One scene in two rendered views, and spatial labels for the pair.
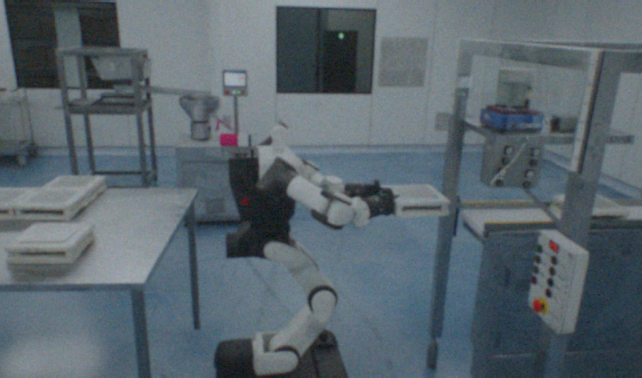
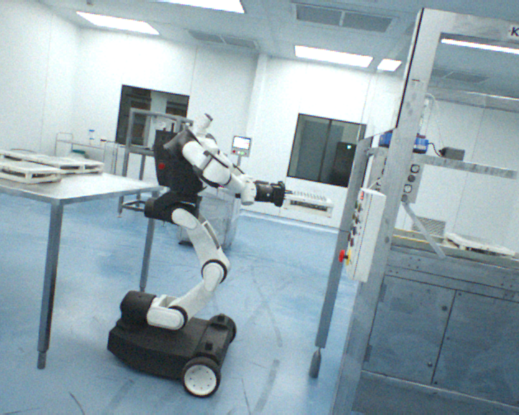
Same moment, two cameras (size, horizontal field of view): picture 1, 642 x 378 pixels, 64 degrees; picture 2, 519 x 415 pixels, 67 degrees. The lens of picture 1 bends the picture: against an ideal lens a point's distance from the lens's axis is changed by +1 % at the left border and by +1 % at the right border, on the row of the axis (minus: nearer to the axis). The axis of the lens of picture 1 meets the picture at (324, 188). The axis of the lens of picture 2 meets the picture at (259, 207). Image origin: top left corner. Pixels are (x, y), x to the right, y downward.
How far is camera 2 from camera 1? 0.87 m
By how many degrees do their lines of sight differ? 17
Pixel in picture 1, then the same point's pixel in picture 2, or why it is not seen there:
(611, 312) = (490, 358)
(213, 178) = (206, 210)
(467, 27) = not seen: hidden behind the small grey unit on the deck
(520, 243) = (395, 258)
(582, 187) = (398, 142)
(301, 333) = (192, 298)
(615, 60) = (434, 19)
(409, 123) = not seen: hidden behind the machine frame
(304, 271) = (203, 242)
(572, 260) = (367, 199)
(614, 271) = (495, 314)
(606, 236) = (485, 271)
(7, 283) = not seen: outside the picture
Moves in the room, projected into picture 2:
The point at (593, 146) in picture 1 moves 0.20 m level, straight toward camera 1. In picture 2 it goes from (410, 101) to (379, 86)
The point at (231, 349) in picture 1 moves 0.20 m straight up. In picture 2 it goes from (134, 296) to (139, 263)
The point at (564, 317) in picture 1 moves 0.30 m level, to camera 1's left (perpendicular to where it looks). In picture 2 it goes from (357, 262) to (258, 238)
